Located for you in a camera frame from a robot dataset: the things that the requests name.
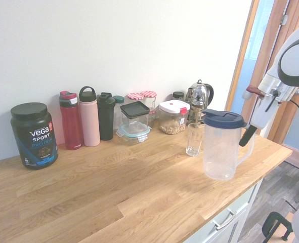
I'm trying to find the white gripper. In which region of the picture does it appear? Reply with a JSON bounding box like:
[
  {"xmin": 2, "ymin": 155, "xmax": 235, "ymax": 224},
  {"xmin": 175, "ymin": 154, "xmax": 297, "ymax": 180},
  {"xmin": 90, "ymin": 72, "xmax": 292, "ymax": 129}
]
[{"xmin": 238, "ymin": 97, "xmax": 279, "ymax": 148}]

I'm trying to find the clear pitcher with blue lid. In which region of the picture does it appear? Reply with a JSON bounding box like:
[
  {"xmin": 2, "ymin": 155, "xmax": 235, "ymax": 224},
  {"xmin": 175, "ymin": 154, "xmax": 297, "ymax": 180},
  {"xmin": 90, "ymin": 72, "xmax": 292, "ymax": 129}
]
[{"xmin": 201, "ymin": 108, "xmax": 256, "ymax": 181}]

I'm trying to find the pink water bottle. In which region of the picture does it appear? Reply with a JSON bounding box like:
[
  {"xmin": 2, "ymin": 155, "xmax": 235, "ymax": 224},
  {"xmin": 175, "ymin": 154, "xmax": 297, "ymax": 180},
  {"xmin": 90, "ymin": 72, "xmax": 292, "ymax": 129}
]
[{"xmin": 78, "ymin": 86, "xmax": 101, "ymax": 147}]

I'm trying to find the red water bottle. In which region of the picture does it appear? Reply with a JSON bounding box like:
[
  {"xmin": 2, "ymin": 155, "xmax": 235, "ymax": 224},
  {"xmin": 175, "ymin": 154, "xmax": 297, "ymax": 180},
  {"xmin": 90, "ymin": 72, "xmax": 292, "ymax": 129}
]
[{"xmin": 59, "ymin": 90, "xmax": 83, "ymax": 151}]

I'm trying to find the clear drinking glass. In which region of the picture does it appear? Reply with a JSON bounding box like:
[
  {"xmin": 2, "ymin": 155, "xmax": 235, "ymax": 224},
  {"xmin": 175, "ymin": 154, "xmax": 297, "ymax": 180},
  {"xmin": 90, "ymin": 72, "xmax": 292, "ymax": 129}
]
[{"xmin": 185, "ymin": 123, "xmax": 204, "ymax": 157}]

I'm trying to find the chrome and black kettle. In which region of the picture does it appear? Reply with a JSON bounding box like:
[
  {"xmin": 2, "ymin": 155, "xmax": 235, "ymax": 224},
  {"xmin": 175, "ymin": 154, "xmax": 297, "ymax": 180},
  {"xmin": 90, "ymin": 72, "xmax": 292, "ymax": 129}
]
[{"xmin": 187, "ymin": 79, "xmax": 215, "ymax": 112}]

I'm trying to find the glass French press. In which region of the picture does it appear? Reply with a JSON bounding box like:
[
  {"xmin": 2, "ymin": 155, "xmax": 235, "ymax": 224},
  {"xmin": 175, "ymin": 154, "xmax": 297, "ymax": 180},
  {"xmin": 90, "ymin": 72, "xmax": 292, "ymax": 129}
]
[{"xmin": 188, "ymin": 88, "xmax": 207, "ymax": 126}]

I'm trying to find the cereal container with white lid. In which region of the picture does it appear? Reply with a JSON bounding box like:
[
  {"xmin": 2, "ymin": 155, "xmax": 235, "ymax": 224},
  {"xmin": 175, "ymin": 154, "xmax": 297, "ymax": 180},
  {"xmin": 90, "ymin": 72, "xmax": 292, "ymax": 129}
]
[{"xmin": 158, "ymin": 100, "xmax": 191, "ymax": 135}]

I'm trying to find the green clamp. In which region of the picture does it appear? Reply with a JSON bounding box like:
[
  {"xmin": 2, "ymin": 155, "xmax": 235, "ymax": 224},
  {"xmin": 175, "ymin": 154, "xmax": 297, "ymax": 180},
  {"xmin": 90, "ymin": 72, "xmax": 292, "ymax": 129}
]
[{"xmin": 262, "ymin": 211, "xmax": 293, "ymax": 241}]

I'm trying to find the white cabinet drawer front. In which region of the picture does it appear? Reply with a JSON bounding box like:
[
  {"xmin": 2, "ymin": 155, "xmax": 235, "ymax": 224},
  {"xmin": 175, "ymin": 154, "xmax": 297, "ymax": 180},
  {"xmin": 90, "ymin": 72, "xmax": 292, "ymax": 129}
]
[{"xmin": 184, "ymin": 177, "xmax": 265, "ymax": 243}]

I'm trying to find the jar with red checked lid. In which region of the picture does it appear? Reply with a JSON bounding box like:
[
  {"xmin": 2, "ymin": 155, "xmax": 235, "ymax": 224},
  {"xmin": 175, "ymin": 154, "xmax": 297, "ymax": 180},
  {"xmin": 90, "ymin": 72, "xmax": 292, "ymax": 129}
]
[
  {"xmin": 141, "ymin": 90, "xmax": 157, "ymax": 119},
  {"xmin": 127, "ymin": 93, "xmax": 144, "ymax": 105}
]

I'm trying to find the glass container with teal lid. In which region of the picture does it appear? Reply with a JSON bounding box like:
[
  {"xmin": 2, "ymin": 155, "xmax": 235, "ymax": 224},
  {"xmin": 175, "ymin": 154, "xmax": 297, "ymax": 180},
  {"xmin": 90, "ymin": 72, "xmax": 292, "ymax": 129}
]
[{"xmin": 115, "ymin": 121, "xmax": 152, "ymax": 146}]

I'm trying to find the square container with black lid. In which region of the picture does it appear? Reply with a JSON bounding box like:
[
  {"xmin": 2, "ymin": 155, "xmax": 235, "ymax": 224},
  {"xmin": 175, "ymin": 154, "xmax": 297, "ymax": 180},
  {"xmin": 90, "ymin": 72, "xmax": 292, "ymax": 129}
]
[{"xmin": 120, "ymin": 101, "xmax": 151, "ymax": 130}]

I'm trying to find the jar with green lid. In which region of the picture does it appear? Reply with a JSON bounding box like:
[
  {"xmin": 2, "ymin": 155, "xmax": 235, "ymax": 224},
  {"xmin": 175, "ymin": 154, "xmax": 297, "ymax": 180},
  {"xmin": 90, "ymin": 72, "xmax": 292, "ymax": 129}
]
[{"xmin": 113, "ymin": 95, "xmax": 125, "ymax": 132}]

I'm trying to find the black shaker bottle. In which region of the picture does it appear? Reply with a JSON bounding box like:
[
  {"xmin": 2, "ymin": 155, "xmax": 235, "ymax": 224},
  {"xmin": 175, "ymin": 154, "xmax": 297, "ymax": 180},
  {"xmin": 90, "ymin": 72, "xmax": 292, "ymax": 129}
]
[{"xmin": 96, "ymin": 92, "xmax": 116, "ymax": 141}]

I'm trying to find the black Vega protein tub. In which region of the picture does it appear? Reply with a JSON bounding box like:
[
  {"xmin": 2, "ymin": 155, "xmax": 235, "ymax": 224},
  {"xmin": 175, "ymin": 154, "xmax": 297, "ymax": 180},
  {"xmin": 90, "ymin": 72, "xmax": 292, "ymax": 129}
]
[{"xmin": 10, "ymin": 102, "xmax": 59, "ymax": 171}]

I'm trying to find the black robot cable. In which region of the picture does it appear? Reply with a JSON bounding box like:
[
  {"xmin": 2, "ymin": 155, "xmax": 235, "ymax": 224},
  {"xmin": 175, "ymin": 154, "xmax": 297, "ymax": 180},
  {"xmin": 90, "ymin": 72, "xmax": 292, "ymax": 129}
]
[{"xmin": 265, "ymin": 96, "xmax": 299, "ymax": 116}]

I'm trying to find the wooden door frame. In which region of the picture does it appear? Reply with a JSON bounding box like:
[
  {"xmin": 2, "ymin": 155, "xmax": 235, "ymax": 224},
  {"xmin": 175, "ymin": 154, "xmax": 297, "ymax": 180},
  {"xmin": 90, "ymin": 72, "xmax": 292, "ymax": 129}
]
[{"xmin": 225, "ymin": 0, "xmax": 299, "ymax": 175}]

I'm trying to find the metal drawer handle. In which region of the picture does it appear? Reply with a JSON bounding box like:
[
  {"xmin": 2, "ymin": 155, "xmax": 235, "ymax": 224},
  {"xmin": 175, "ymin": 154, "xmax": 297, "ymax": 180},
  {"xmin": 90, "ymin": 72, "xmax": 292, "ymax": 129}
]
[{"xmin": 212, "ymin": 209, "xmax": 237, "ymax": 231}]

